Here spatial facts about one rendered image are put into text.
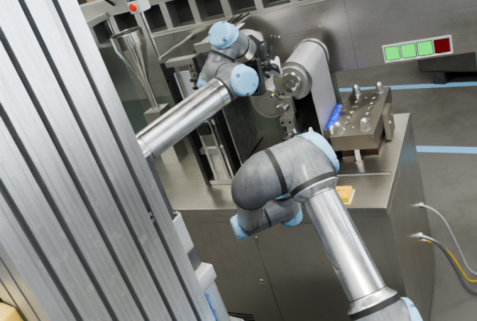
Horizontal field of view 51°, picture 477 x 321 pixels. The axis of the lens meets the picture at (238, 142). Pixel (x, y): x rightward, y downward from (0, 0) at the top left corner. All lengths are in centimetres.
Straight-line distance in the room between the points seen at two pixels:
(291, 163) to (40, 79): 62
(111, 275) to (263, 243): 122
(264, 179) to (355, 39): 107
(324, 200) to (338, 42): 107
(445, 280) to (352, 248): 160
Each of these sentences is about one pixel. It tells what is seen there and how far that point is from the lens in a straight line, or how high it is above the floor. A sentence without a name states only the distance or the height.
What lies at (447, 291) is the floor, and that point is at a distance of 265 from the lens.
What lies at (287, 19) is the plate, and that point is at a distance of 212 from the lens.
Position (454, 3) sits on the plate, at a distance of 200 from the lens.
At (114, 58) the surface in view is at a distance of 253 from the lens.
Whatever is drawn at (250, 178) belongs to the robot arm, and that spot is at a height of 132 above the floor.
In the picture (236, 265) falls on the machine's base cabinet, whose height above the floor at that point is 60.
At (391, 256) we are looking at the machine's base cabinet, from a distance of 183.
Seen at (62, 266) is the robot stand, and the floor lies 151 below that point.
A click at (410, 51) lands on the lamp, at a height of 118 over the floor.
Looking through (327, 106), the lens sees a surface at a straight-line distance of 199.
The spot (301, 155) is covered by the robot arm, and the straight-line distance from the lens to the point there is 114.
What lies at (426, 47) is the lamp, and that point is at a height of 119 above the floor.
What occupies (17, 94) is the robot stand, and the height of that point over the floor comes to 174.
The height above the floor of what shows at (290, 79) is 126.
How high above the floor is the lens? 186
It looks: 24 degrees down
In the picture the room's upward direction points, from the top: 19 degrees counter-clockwise
